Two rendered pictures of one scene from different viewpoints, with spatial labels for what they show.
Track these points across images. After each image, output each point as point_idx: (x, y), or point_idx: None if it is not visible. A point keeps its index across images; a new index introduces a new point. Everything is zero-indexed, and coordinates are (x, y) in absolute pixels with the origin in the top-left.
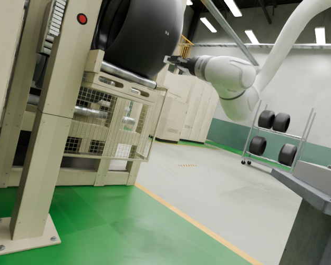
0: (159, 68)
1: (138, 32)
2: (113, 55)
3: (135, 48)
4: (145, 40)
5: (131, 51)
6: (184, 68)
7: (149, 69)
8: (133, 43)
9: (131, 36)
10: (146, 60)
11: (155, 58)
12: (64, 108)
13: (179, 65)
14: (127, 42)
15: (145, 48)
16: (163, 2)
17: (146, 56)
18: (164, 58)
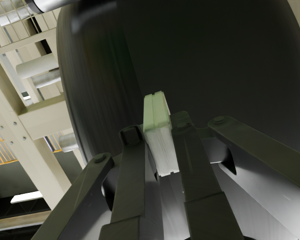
0: (89, 65)
1: None
2: None
3: (265, 45)
4: (258, 98)
5: (264, 22)
6: (80, 188)
7: (123, 27)
8: (286, 51)
9: None
10: (176, 42)
11: (152, 80)
12: None
13: (130, 163)
14: (292, 39)
15: (230, 75)
16: (261, 238)
17: (193, 56)
18: (169, 112)
